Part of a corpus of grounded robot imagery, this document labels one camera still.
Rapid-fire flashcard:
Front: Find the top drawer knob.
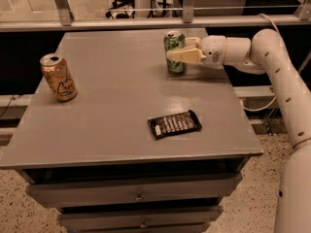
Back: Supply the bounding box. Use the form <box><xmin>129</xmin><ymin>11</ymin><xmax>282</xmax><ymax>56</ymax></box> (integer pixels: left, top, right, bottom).
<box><xmin>134</xmin><ymin>192</ymin><xmax>145</xmax><ymax>203</ymax></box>

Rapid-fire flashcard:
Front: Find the green soda can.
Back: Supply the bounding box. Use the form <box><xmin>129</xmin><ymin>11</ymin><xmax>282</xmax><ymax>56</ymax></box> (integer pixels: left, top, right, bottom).
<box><xmin>163</xmin><ymin>30</ymin><xmax>186</xmax><ymax>75</ymax></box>

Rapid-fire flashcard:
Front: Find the grey drawer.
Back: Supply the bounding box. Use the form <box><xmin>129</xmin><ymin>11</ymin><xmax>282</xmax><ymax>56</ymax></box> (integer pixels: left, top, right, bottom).
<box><xmin>26</xmin><ymin>173</ymin><xmax>242</xmax><ymax>208</ymax></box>
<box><xmin>58</xmin><ymin>206</ymin><xmax>223</xmax><ymax>232</ymax></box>

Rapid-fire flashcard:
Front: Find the black office chair base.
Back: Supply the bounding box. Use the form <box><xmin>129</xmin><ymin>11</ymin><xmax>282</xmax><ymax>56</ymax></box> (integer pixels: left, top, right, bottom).
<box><xmin>106</xmin><ymin>0</ymin><xmax>173</xmax><ymax>19</ymax></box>

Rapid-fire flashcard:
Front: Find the metal railing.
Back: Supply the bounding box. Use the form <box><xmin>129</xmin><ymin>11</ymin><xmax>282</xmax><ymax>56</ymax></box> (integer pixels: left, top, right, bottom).
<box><xmin>0</xmin><ymin>0</ymin><xmax>310</xmax><ymax>32</ymax></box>

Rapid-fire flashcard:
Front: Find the white cable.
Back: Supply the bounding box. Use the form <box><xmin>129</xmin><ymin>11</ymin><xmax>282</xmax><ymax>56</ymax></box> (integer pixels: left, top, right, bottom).
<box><xmin>241</xmin><ymin>13</ymin><xmax>282</xmax><ymax>113</ymax></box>

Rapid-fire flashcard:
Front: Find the grey drawer cabinet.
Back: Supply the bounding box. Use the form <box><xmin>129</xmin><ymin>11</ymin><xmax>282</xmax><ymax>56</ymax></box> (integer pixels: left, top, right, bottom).
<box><xmin>0</xmin><ymin>30</ymin><xmax>262</xmax><ymax>233</ymax></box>

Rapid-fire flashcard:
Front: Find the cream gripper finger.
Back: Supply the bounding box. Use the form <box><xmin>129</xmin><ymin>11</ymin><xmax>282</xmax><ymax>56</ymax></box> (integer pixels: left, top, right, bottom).
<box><xmin>166</xmin><ymin>49</ymin><xmax>207</xmax><ymax>64</ymax></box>
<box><xmin>185</xmin><ymin>37</ymin><xmax>201</xmax><ymax>49</ymax></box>

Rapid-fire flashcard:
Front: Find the orange LaCroix can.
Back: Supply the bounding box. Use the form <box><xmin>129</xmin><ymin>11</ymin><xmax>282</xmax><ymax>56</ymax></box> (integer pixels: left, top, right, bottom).
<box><xmin>40</xmin><ymin>53</ymin><xmax>78</xmax><ymax>102</ymax></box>

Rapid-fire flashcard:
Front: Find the black snack bar wrapper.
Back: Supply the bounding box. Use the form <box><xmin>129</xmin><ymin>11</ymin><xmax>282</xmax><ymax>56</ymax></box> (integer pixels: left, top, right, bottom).
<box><xmin>148</xmin><ymin>110</ymin><xmax>202</xmax><ymax>140</ymax></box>

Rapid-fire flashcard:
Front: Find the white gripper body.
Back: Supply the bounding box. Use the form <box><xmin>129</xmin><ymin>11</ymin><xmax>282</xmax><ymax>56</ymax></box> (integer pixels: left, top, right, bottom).
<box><xmin>201</xmin><ymin>35</ymin><xmax>226</xmax><ymax>68</ymax></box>

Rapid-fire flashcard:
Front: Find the top grey drawer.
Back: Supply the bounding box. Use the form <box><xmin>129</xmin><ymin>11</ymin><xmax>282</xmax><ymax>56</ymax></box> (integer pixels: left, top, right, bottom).
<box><xmin>26</xmin><ymin>173</ymin><xmax>242</xmax><ymax>208</ymax></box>

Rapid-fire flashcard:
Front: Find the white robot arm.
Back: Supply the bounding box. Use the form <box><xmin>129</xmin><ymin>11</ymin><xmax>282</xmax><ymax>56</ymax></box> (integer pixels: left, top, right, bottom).
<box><xmin>166</xmin><ymin>29</ymin><xmax>311</xmax><ymax>233</ymax></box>

